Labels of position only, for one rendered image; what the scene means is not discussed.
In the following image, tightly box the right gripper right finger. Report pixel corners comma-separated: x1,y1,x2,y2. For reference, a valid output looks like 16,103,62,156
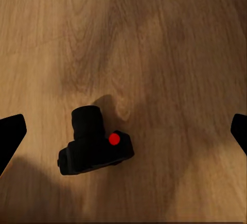
231,113,247,155

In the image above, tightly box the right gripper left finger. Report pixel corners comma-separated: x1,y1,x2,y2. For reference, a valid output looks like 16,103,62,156
0,114,27,176

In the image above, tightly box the digital camera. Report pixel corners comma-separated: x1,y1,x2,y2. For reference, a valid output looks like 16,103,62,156
58,106,135,176

